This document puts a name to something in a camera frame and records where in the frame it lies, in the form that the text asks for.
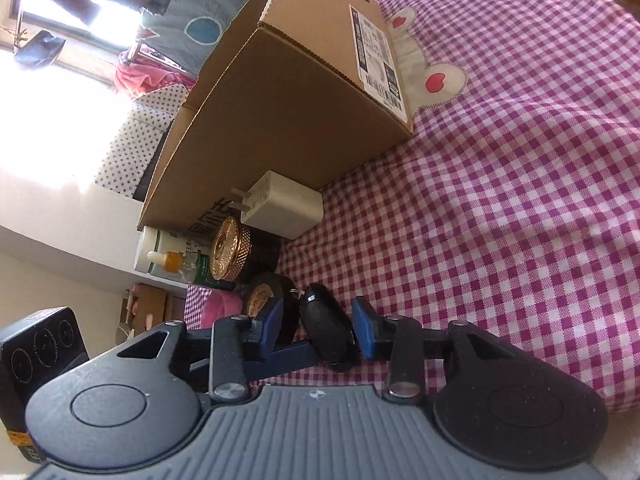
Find white polka dot cloth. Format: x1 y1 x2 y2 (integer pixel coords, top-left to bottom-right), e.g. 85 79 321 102
92 82 193 198

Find blue printed blanket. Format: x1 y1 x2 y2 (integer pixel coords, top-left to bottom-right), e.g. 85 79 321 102
137 0 291 78

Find white plastic bottle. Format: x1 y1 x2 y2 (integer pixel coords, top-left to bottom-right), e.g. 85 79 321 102
135 225 213 277

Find black tape roll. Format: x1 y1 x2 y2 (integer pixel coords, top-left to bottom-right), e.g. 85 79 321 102
241 271 302 347

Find dark grey cabinet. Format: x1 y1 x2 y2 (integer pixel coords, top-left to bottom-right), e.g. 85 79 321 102
132 132 176 201

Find dark hanging cloth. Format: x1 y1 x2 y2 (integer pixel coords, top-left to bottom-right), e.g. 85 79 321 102
13 30 67 68

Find brown cardboard box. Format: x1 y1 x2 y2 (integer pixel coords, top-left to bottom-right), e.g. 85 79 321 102
136 0 417 242

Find white plug charger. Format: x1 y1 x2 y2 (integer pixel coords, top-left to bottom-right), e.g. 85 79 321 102
230 170 326 242

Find glass dropper bottle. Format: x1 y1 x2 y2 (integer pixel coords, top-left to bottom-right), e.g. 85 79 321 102
146 250 237 292

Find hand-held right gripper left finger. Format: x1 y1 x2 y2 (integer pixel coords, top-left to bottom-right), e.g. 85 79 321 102
114 297 285 405

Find brown storage cartons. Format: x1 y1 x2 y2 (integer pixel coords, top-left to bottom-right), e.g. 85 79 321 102
119 282 187 332

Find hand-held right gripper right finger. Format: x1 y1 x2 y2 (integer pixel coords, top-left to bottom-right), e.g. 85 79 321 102
351 297 503 403

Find purple checkered tablecloth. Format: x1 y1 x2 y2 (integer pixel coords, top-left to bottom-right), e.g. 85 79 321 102
182 0 640 480

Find black car key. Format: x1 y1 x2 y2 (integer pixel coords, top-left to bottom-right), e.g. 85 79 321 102
299 283 359 373

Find pink hanging clothes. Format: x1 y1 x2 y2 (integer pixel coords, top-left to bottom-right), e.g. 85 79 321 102
114 45 198 98

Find black jar with gold lid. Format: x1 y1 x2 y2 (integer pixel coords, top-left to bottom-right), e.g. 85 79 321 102
209 215 282 283

